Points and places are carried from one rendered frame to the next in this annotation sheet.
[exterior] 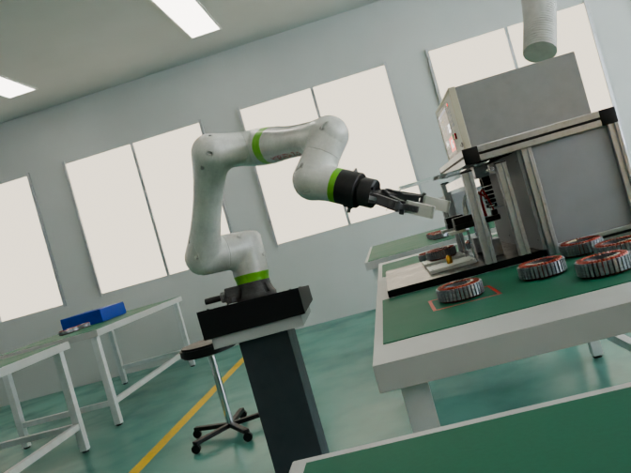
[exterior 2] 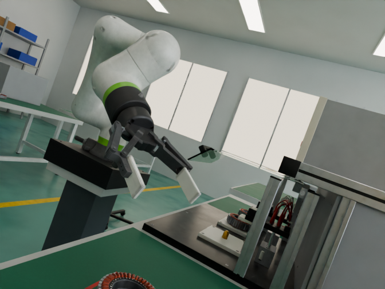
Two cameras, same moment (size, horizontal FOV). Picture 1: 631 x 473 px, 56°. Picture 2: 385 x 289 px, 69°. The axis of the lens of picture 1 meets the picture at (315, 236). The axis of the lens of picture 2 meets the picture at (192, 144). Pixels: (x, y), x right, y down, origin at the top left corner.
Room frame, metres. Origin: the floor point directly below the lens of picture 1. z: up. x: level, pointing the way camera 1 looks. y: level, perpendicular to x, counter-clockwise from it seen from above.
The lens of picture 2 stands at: (0.97, -0.44, 1.08)
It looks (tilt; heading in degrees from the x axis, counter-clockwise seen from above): 2 degrees down; 15
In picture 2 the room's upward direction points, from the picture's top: 21 degrees clockwise
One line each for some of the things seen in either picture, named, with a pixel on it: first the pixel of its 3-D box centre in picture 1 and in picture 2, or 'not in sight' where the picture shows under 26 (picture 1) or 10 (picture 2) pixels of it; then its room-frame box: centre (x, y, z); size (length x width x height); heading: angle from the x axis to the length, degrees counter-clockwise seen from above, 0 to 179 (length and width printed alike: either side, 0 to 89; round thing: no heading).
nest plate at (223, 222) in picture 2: (442, 259); (237, 227); (2.21, -0.43, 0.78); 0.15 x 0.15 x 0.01; 83
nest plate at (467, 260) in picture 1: (450, 265); (223, 239); (1.97, -0.41, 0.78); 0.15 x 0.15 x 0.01; 83
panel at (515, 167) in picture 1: (507, 202); (311, 227); (2.06, -0.67, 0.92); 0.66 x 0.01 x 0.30; 173
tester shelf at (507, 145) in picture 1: (513, 149); (348, 190); (2.05, -0.74, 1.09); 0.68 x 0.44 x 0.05; 173
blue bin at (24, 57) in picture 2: not in sight; (22, 57); (6.10, 5.42, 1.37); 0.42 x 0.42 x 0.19; 84
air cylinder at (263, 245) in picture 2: (492, 247); (265, 253); (1.95, -0.55, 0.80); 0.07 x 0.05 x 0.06; 173
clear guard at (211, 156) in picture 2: (433, 187); (248, 171); (1.88, -0.40, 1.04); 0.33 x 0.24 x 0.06; 83
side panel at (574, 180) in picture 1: (582, 190); (380, 285); (1.72, -0.78, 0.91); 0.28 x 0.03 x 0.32; 83
